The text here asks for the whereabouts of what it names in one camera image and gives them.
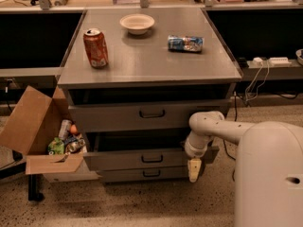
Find white power strip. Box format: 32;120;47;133
252;56;293;68

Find crushed silver can in box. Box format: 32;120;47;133
66;139;85;153

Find white cables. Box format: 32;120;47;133
244;61;271;107

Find black stand foot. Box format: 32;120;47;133
27;175;44;202

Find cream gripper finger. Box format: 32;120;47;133
188;171;200;183

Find crushed blue can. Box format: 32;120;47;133
168;35;204;53

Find white bowl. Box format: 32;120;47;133
120;14;154;35

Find orange fruit in box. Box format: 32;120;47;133
70;124;79;135

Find grey drawer cabinet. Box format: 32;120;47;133
57;7;243;183

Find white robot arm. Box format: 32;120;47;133
185;112;303;227

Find grey drawer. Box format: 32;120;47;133
83;129;189;171
69;100;229;132
98;166;188;183

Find red soda can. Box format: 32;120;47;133
83;28;109;69

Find grey bottom drawer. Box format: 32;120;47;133
98;166;188;183

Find green snack bag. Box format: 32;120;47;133
47;137;64;155

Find grey top drawer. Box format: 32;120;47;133
69;100;229;132

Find cardboard box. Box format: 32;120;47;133
0;86;99;183

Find black power cable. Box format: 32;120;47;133
223;92;239;182

